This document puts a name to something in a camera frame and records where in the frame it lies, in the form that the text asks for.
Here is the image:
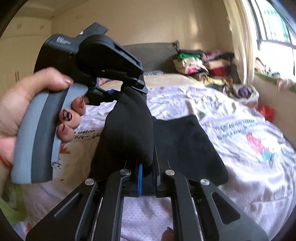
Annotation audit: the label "window with dark frame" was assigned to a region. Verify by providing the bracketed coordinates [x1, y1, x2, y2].
[248, 1, 295, 78]

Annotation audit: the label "white bag of clothes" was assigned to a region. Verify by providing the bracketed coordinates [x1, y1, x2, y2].
[222, 84, 259, 107]

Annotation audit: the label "person's right hand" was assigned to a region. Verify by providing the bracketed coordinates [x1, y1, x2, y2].
[161, 227, 175, 241]

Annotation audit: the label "pink strawberry print duvet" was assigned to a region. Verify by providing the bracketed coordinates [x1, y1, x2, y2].
[21, 85, 296, 241]

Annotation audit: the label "cream curtain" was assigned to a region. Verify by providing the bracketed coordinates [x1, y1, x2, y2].
[224, 0, 257, 85]

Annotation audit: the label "cream wardrobe with handles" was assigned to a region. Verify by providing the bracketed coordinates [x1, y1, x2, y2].
[0, 16, 51, 95]

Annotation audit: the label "pile of folded clothes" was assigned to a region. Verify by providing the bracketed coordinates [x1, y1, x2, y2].
[173, 50, 241, 86]

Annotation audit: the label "grey upholstered headboard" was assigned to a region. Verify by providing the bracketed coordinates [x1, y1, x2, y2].
[123, 41, 179, 73]

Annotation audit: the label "red plastic bag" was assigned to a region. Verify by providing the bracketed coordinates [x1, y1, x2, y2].
[258, 105, 275, 123]

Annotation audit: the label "black shirt with orange print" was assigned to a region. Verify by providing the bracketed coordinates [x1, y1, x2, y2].
[89, 86, 229, 186]

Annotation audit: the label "clothes on window sill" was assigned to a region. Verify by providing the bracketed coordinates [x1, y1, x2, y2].
[254, 57, 295, 93]

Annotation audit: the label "person's left hand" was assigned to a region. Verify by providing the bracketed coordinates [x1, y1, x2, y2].
[1, 67, 89, 165]

